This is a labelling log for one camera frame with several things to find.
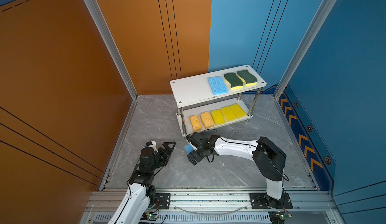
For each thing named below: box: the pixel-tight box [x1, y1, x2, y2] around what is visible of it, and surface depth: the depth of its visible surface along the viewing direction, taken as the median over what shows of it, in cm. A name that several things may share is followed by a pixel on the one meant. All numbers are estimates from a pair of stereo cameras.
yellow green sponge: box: [224, 72, 244, 91], surface depth 80 cm
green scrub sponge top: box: [237, 69, 258, 87], surface depth 81 cm
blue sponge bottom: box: [208, 76, 229, 95], surface depth 77 cm
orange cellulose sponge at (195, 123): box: [189, 115, 202, 132], surface depth 95 cm
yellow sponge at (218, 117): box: [210, 108, 226, 126], surface depth 98 cm
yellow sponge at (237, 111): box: [229, 103, 247, 119], surface depth 104 cm
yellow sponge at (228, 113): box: [220, 105, 238, 122], surface depth 101 cm
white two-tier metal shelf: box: [169, 64, 267, 136], surface depth 83 cm
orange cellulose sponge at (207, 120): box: [200, 111, 215, 130], surface depth 96 cm
